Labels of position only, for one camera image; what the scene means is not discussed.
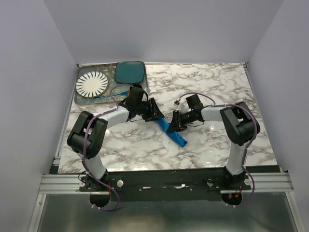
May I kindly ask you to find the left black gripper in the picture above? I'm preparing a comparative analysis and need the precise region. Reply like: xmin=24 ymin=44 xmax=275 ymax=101
xmin=136 ymin=97 xmax=165 ymax=122

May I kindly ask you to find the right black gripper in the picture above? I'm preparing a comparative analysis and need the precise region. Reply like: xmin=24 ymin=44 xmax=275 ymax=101
xmin=166 ymin=110 xmax=194 ymax=134

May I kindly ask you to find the blue cloth napkin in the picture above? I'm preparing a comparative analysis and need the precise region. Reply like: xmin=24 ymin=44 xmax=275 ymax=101
xmin=157 ymin=118 xmax=187 ymax=147

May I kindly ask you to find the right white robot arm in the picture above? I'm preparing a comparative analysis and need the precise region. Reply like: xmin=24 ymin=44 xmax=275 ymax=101
xmin=167 ymin=93 xmax=260 ymax=189

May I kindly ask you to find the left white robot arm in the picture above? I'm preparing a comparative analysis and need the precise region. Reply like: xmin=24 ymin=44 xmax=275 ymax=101
xmin=67 ymin=86 xmax=164 ymax=191

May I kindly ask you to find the orange brown mug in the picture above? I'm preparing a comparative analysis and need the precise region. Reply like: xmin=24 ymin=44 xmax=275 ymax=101
xmin=133 ymin=84 xmax=143 ymax=88

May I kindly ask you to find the blue plastic fork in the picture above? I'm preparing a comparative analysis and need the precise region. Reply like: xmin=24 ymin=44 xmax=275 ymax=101
xmin=95 ymin=91 xmax=129 ymax=99

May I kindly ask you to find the green patterned tray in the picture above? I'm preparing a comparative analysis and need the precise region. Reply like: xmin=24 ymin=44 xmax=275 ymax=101
xmin=73 ymin=61 xmax=149 ymax=106

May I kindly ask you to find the teal square plate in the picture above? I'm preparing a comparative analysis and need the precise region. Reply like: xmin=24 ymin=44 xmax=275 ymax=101
xmin=114 ymin=61 xmax=146 ymax=84

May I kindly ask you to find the white striped round plate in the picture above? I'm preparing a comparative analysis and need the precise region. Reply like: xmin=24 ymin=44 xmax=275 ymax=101
xmin=75 ymin=71 xmax=109 ymax=98

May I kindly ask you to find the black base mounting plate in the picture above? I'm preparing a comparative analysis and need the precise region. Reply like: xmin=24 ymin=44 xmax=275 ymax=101
xmin=79 ymin=168 xmax=251 ymax=203

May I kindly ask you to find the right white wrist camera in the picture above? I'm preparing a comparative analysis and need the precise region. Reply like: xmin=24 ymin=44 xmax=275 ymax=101
xmin=174 ymin=99 xmax=185 ymax=113

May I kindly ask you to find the aluminium frame rail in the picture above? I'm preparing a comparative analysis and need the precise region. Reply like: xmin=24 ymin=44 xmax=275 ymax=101
xmin=38 ymin=173 xmax=84 ymax=194

